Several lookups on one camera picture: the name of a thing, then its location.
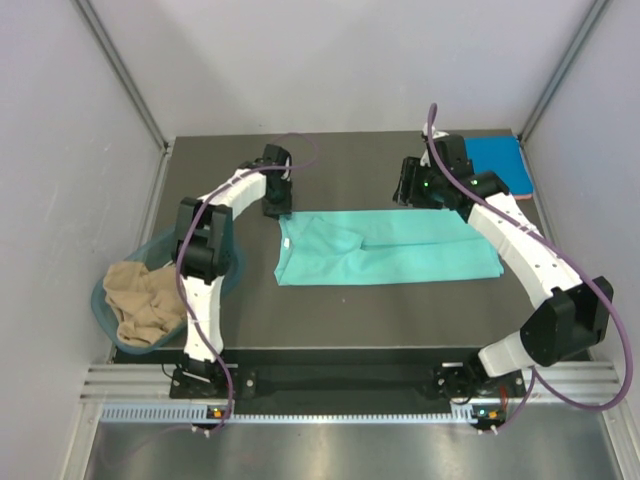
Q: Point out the folded blue t shirt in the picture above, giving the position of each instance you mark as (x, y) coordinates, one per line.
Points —
(502, 155)

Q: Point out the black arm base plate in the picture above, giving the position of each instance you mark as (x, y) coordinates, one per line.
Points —
(441, 381)

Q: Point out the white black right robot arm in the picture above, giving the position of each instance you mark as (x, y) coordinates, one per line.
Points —
(569, 316)

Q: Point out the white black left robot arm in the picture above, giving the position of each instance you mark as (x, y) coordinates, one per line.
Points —
(205, 249)

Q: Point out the aluminium frame rail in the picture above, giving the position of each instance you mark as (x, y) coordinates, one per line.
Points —
(585, 382)

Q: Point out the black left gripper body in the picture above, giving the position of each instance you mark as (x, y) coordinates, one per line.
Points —
(279, 202)

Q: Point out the left aluminium corner post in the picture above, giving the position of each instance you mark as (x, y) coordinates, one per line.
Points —
(91, 18)

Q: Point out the crumpled beige t shirt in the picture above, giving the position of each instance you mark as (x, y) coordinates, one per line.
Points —
(145, 302)

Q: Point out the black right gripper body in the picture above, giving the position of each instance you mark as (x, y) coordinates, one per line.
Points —
(421, 187)

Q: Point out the teal green t shirt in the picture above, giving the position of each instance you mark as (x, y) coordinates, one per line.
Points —
(382, 247)

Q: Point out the aluminium corner post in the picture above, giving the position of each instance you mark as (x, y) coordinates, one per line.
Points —
(571, 52)
(91, 18)

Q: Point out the grey slotted cable duct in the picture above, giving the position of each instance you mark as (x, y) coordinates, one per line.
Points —
(201, 414)

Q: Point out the right aluminium corner post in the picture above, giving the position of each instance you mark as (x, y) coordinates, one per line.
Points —
(571, 52)

